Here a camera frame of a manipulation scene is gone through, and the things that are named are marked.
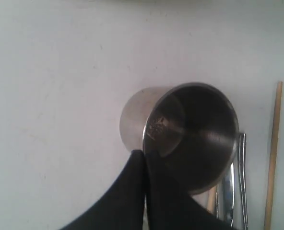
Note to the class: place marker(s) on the stainless steel table knife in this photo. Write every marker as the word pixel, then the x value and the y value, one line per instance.
pixel 225 198

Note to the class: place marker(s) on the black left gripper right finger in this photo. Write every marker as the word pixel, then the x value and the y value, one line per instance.
pixel 169 207

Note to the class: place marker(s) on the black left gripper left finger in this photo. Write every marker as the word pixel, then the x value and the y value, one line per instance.
pixel 122 205

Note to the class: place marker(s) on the wooden chopstick apart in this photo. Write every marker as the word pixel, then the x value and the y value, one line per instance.
pixel 273 155

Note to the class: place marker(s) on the stainless steel spoon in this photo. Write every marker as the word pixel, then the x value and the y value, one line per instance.
pixel 241 159

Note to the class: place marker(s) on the steel mug with loop handle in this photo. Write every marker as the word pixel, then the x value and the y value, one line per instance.
pixel 193 127

